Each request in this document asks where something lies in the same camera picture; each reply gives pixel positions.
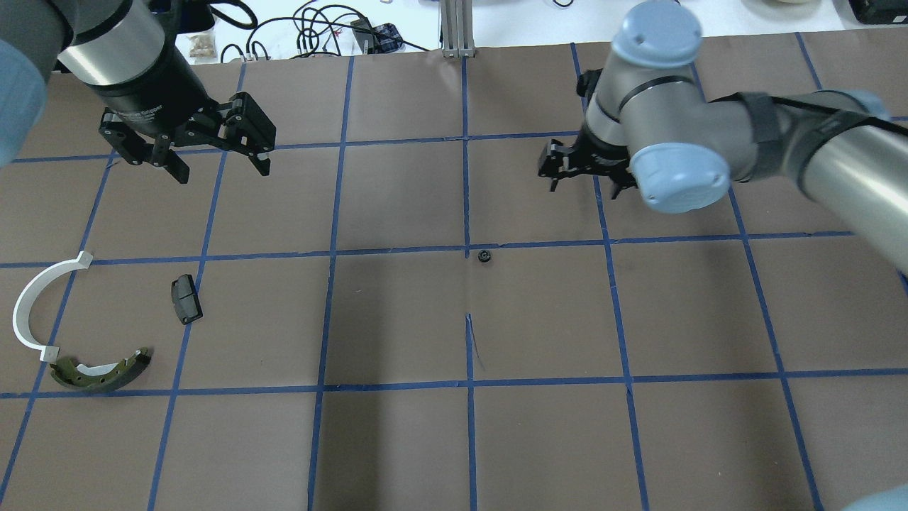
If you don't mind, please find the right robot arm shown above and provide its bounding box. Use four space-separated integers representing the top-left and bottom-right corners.
538 1 907 272

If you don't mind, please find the white curved plastic bracket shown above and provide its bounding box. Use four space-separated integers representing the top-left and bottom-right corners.
13 251 94 362

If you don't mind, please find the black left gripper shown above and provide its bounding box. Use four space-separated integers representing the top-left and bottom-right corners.
88 50 277 185

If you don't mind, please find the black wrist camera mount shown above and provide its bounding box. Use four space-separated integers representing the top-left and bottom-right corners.
576 68 603 101

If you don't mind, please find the black brake pad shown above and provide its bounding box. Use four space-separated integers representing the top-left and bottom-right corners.
170 274 204 326

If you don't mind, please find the aluminium frame post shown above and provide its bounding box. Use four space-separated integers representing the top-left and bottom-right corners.
438 0 476 59

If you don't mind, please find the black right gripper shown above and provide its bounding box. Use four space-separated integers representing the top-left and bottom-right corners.
538 125 638 200

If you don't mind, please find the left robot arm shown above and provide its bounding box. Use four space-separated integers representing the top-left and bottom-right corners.
1 1 276 184

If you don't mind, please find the green brake shoe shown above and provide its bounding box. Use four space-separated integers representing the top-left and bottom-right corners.
49 347 153 394

